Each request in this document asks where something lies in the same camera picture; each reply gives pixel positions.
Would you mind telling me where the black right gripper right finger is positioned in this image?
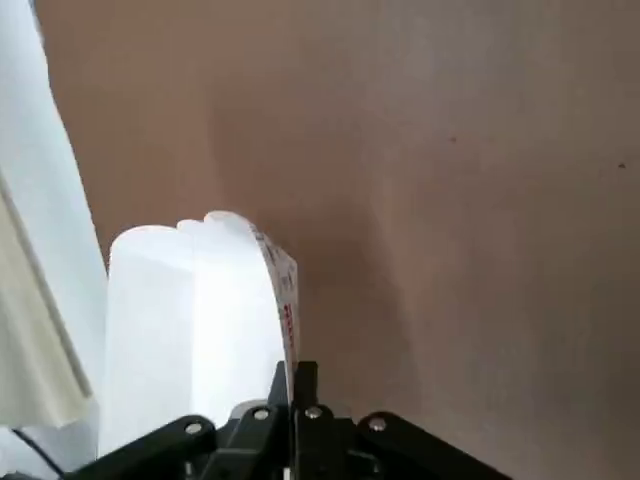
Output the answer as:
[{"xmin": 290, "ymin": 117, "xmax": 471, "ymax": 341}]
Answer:
[{"xmin": 294, "ymin": 360, "xmax": 506, "ymax": 480}]

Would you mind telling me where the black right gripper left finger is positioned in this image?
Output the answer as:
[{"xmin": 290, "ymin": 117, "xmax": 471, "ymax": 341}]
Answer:
[{"xmin": 79, "ymin": 360, "xmax": 294, "ymax": 480}]

